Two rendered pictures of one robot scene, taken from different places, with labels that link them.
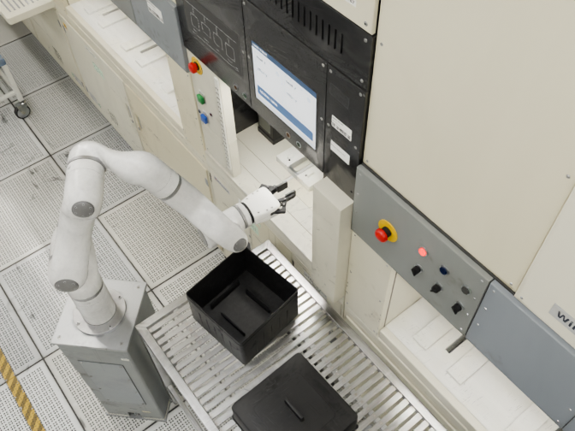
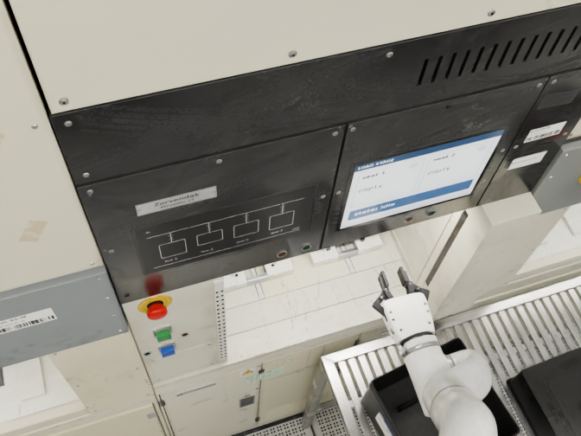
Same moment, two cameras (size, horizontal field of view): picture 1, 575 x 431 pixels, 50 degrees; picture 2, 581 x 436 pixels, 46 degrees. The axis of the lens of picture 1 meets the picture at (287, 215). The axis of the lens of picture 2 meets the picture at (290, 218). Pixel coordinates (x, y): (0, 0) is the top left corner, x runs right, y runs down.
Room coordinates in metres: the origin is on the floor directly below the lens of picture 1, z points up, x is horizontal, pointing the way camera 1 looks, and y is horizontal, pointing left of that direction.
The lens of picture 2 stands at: (1.37, 0.74, 2.59)
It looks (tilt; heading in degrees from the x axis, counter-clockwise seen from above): 59 degrees down; 281
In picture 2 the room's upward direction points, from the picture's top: 7 degrees clockwise
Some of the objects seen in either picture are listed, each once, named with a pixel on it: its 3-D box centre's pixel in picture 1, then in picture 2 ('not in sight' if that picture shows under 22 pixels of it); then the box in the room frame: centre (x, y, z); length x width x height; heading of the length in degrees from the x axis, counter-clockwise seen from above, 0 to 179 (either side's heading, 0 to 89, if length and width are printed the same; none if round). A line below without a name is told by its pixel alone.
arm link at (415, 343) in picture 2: (242, 215); (418, 347); (1.17, 0.14, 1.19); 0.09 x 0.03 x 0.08; 33
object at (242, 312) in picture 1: (244, 304); (436, 414); (1.04, 0.16, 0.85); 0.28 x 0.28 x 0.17; 45
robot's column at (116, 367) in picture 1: (124, 355); not in sight; (1.08, 0.70, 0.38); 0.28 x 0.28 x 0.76; 81
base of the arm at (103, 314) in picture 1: (92, 299); not in sight; (1.08, 0.70, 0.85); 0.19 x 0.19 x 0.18
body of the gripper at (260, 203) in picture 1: (258, 206); (409, 320); (1.20, 0.09, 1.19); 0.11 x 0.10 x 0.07; 123
